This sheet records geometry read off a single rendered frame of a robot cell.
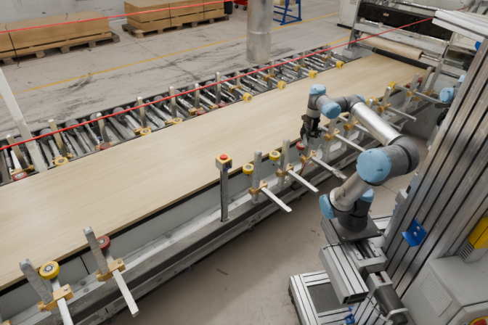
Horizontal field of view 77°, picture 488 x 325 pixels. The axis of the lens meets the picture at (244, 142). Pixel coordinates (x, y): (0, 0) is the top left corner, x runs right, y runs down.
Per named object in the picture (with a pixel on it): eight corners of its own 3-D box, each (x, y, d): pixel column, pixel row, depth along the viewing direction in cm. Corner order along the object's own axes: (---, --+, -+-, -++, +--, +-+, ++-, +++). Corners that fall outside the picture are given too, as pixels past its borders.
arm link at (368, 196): (374, 213, 153) (382, 194, 145) (351, 219, 149) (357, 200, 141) (359, 196, 162) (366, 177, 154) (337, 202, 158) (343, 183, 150)
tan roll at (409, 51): (468, 73, 339) (473, 62, 332) (463, 76, 333) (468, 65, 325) (357, 38, 428) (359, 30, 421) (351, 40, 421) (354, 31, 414)
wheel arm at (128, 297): (140, 313, 143) (139, 309, 141) (133, 318, 141) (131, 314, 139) (107, 249, 170) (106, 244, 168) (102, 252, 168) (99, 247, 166)
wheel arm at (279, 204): (291, 213, 195) (292, 209, 193) (287, 216, 194) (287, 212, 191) (247, 176, 222) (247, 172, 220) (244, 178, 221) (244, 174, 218)
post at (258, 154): (258, 204, 217) (262, 151, 189) (254, 207, 215) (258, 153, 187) (254, 202, 219) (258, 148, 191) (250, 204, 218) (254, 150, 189)
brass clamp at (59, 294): (74, 297, 147) (71, 292, 144) (43, 315, 140) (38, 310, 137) (70, 287, 151) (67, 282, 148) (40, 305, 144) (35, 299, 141)
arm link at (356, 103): (441, 152, 110) (359, 86, 145) (416, 157, 107) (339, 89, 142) (427, 175, 117) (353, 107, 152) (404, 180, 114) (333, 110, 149)
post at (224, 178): (229, 219, 202) (229, 167, 175) (223, 223, 199) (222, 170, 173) (225, 215, 205) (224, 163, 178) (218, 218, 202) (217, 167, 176)
